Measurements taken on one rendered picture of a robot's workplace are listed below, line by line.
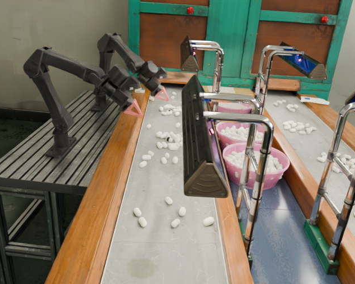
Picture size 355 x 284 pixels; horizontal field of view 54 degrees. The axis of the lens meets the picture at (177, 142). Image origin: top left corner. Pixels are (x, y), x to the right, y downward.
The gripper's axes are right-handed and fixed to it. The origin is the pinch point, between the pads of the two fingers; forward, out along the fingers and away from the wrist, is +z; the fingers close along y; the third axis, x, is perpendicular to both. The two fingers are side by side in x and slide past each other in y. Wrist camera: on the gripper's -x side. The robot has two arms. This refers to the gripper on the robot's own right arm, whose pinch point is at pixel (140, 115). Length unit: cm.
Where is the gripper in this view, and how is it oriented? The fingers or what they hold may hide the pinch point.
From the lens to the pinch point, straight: 150.5
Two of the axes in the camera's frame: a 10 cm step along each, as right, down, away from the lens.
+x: -6.9, 6.6, 3.0
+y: 0.1, -4.1, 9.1
